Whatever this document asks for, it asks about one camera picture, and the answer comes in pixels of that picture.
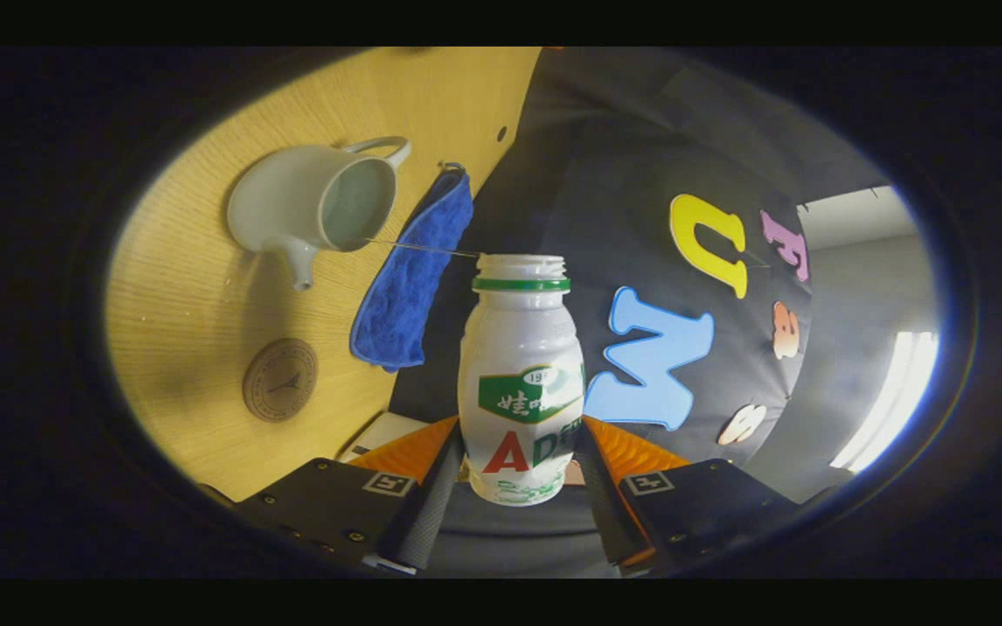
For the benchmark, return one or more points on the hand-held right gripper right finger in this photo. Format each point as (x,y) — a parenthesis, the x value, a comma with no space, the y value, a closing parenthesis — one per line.
(605,513)

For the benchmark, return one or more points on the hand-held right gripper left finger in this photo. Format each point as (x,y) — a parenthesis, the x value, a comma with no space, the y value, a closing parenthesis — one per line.
(436,513)

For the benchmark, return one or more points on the white water bottle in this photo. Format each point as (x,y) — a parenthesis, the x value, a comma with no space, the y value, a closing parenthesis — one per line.
(518,348)

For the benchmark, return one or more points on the round brown coaster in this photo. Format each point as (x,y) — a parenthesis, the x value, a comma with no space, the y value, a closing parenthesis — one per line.
(280,381)

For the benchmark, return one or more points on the white teacup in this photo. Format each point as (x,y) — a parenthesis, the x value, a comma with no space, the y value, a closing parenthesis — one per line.
(279,204)

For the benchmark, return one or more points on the white toaster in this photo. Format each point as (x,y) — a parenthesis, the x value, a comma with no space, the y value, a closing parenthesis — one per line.
(384,435)

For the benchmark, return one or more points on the blue towel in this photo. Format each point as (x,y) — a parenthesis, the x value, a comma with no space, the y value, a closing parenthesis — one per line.
(414,278)

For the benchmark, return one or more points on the black backdrop cloth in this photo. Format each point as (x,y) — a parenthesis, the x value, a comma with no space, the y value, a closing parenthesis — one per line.
(605,174)

